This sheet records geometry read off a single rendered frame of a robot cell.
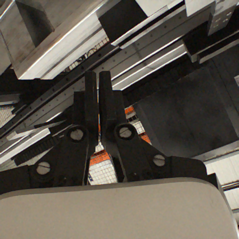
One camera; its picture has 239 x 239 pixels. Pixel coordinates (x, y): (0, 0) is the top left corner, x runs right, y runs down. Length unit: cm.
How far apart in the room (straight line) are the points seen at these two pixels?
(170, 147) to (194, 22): 47
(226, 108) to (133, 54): 39
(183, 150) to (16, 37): 64
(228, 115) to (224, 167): 408
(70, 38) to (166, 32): 27
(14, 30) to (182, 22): 32
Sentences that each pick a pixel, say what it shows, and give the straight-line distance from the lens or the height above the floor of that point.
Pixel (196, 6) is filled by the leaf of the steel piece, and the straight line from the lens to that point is 21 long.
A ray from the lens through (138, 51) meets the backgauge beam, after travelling 44.
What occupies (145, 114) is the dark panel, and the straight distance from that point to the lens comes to 72.
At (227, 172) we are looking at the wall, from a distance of 482.
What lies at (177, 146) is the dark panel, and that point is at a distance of 73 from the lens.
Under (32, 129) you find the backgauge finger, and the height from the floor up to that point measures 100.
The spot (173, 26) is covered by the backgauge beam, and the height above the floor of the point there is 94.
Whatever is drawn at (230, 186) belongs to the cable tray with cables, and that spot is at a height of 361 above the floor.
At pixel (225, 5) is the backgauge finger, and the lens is 26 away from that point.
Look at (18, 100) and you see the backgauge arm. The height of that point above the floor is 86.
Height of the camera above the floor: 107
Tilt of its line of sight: level
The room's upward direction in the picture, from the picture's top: 153 degrees clockwise
